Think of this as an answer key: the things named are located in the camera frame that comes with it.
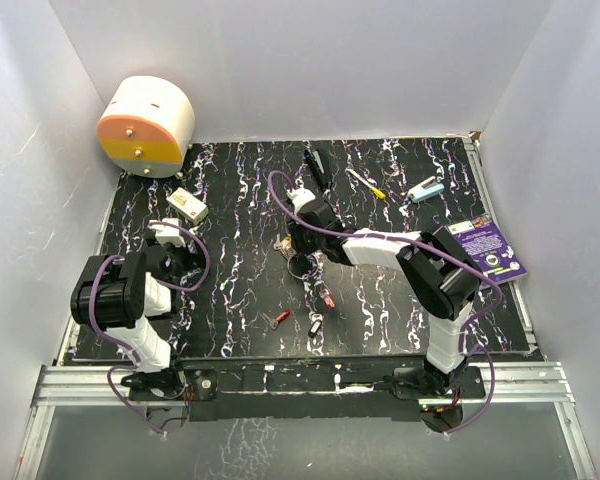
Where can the white round drawer cabinet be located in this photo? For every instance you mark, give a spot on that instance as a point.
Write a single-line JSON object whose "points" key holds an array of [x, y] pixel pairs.
{"points": [[147, 127]]}

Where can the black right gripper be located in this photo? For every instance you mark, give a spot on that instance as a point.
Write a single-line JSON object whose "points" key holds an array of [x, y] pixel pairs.
{"points": [[295, 232]]}

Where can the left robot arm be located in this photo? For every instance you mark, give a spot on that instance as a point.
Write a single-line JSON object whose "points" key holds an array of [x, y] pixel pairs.
{"points": [[119, 297]]}

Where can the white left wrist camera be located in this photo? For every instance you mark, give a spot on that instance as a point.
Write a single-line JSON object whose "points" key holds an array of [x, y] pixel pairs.
{"points": [[166, 232]]}

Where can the black key tag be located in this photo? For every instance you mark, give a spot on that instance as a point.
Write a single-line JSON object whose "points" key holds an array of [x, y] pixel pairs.
{"points": [[315, 328]]}

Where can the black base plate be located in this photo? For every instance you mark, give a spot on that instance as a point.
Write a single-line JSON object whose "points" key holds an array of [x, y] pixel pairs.
{"points": [[384, 404]]}

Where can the aluminium frame rail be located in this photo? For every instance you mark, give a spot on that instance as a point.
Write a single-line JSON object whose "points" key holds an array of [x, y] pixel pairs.
{"points": [[508, 382]]}

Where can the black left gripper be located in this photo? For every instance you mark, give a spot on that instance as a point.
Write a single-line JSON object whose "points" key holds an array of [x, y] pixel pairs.
{"points": [[193, 260]]}

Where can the purple booklet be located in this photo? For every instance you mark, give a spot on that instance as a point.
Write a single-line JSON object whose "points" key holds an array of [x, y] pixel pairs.
{"points": [[483, 241]]}

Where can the black stapler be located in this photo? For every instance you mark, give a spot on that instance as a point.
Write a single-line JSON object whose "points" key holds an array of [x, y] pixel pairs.
{"points": [[319, 164]]}

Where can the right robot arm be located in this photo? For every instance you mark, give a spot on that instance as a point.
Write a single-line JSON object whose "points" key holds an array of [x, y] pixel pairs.
{"points": [[445, 290]]}

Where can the pale green cardboard box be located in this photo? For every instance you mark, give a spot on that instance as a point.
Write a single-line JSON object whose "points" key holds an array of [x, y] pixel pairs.
{"points": [[188, 205]]}

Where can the metal keyring with keys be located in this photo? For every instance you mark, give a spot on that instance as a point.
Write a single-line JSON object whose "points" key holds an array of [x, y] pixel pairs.
{"points": [[299, 266]]}

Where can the red key with silver blade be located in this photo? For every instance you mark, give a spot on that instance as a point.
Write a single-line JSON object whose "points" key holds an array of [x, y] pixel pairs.
{"points": [[274, 321]]}

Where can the light blue stapler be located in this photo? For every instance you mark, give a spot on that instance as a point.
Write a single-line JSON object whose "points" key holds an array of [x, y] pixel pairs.
{"points": [[424, 190]]}

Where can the red tag key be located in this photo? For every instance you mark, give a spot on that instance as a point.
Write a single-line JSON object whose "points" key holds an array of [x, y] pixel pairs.
{"points": [[327, 297]]}

